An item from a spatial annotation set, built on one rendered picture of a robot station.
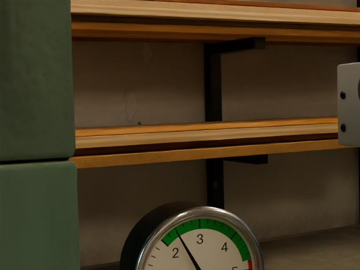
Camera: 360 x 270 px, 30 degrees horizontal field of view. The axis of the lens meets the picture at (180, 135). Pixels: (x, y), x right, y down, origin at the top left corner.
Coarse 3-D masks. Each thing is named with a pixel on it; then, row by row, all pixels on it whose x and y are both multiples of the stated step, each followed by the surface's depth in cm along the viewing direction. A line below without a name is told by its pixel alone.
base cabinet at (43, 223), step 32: (64, 160) 34; (0, 192) 33; (32, 192) 33; (64, 192) 34; (0, 224) 33; (32, 224) 33; (64, 224) 34; (0, 256) 33; (32, 256) 34; (64, 256) 34
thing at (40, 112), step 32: (0, 0) 32; (32, 0) 33; (64, 0) 34; (0, 32) 33; (32, 32) 33; (64, 32) 34; (0, 64) 33; (32, 64) 33; (64, 64) 34; (0, 96) 33; (32, 96) 33; (64, 96) 34; (0, 128) 33; (32, 128) 33; (64, 128) 34; (0, 160) 33; (32, 160) 34
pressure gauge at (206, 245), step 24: (144, 216) 32; (168, 216) 30; (192, 216) 30; (216, 216) 30; (144, 240) 29; (168, 240) 29; (192, 240) 30; (216, 240) 30; (240, 240) 31; (120, 264) 31; (144, 264) 29; (168, 264) 29; (192, 264) 30; (216, 264) 30; (240, 264) 31
